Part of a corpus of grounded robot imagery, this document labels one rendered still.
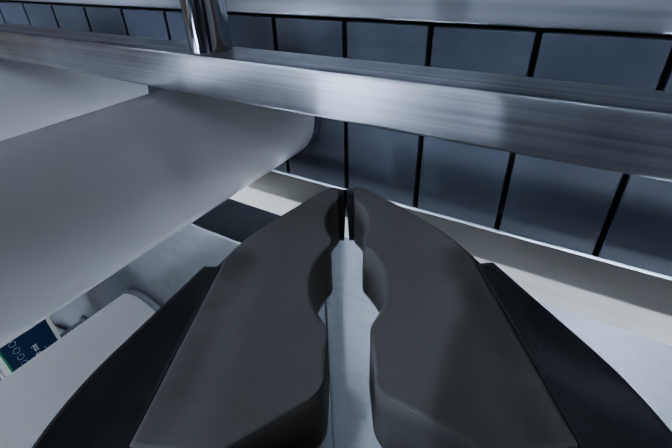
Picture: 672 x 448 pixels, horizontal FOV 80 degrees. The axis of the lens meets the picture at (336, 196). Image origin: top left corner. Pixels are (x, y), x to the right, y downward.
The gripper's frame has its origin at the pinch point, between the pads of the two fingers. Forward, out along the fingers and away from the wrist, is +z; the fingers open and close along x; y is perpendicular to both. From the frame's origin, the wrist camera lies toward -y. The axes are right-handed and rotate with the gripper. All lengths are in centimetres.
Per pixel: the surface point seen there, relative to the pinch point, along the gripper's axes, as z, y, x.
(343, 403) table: 14.2, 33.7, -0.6
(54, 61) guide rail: 4.8, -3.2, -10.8
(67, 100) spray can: 10.2, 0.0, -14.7
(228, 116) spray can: 4.2, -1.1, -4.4
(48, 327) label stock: 26, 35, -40
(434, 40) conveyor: 6.0, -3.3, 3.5
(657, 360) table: 4.0, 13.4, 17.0
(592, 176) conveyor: 2.8, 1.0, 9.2
